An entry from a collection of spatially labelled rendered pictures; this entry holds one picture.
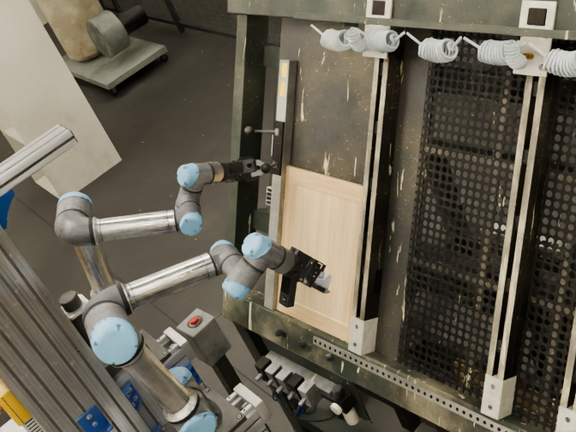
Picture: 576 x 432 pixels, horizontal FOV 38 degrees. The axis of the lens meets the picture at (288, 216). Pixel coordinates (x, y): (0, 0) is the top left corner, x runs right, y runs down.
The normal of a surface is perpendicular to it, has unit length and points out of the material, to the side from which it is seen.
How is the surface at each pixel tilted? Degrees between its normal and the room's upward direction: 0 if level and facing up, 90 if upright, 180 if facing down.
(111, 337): 83
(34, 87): 90
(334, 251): 57
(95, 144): 90
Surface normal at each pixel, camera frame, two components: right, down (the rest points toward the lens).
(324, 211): -0.75, 0.11
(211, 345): 0.66, 0.22
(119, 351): 0.34, 0.32
